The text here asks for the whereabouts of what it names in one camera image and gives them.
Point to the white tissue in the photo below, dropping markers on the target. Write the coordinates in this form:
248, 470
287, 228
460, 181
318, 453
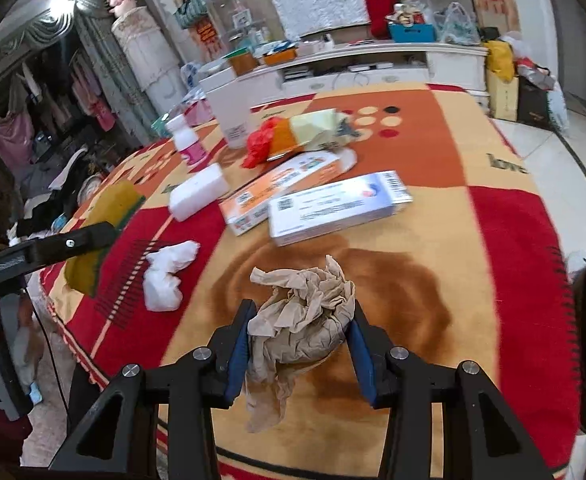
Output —
163, 285

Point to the white blue medicine box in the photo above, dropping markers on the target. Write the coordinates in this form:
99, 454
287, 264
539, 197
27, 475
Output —
333, 205

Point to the orange medicine box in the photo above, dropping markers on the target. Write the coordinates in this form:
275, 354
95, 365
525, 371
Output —
278, 180

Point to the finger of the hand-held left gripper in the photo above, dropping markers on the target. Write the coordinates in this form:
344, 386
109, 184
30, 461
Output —
68, 247

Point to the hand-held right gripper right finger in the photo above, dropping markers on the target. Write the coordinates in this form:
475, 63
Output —
363, 360

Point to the red plastic bag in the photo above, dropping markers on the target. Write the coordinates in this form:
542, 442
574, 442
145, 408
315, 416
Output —
258, 145

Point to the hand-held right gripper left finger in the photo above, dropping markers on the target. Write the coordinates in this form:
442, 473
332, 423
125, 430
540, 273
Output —
238, 360

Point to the blue plastic basket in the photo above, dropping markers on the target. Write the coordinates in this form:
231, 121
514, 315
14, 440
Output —
412, 34

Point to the white foam block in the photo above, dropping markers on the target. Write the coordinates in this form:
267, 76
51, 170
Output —
198, 190

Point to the white green plastic bag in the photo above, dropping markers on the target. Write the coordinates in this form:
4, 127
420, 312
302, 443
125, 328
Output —
455, 25

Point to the lace covered air conditioner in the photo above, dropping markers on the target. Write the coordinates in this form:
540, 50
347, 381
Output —
145, 60

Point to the pink plush toy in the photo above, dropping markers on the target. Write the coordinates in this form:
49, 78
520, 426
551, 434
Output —
122, 2

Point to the striped tote bag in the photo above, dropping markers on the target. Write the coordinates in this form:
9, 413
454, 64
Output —
190, 10

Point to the brown paper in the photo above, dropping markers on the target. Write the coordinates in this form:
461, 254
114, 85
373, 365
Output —
298, 320

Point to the hanging pink clothes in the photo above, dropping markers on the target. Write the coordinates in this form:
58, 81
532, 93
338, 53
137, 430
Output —
8, 125

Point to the yellow green sponge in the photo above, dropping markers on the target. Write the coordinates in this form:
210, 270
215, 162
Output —
113, 205

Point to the black paper bag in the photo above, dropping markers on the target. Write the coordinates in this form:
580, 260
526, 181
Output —
533, 107

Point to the brown box green lid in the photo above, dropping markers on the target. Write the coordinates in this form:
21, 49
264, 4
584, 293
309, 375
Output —
243, 62

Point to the silver red gift bag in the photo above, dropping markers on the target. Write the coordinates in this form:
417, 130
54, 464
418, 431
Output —
535, 72

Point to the white TV cabinet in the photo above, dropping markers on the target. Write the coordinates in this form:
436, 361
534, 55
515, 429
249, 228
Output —
453, 65

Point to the tall white container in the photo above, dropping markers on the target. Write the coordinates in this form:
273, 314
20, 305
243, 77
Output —
228, 105

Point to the beige paper bag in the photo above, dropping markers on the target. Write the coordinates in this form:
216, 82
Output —
503, 100

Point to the clear plastic bag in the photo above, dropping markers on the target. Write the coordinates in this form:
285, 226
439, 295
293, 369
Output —
515, 44

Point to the small red wall decoration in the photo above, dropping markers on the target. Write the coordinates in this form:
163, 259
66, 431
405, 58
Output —
205, 37

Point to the white bottle pink label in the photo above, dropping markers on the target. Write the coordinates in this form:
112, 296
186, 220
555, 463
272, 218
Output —
188, 140

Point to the orange red checked blanket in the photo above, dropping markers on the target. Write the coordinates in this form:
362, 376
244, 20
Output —
498, 240

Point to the yellow orange snack bag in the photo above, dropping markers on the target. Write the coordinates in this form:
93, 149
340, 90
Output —
313, 130

